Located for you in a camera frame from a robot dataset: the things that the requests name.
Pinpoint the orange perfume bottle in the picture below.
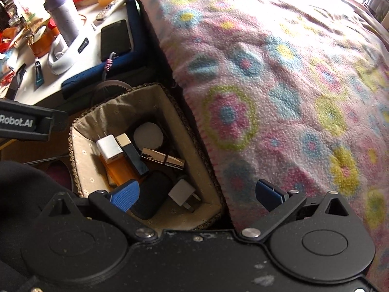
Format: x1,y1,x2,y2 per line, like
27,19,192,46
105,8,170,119
99,155,140,187

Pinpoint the white usb charger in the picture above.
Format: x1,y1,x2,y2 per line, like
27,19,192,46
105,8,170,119
168,179,202,212

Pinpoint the white round compact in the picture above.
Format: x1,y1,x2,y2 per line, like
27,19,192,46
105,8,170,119
133,122,164,151

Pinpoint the black oval case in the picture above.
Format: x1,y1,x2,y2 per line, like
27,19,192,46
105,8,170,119
130,170,184,220

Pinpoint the white charger plug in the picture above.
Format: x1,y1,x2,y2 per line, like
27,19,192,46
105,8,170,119
96,135,123,164

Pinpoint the teal cream tube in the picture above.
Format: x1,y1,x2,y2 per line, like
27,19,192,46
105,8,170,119
34,58,44,89

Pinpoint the woven basket with cloth liner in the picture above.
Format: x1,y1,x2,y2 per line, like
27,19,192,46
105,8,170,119
69,84,223,231

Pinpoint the white bottle pouch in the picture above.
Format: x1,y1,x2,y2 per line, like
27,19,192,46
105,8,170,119
47,24,94,75

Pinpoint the orange round container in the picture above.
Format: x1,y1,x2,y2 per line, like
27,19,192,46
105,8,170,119
27,18,60,58

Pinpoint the lavender thermos bottle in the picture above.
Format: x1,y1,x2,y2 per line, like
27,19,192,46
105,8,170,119
44,0,82,46

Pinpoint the black smartphone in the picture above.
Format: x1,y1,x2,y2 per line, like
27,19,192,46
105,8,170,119
100,20,131,61

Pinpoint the floral fleece blanket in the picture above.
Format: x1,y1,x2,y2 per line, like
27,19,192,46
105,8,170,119
138,0,388,291

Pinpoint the white remote control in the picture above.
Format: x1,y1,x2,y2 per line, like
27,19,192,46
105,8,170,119
95,0,126,22

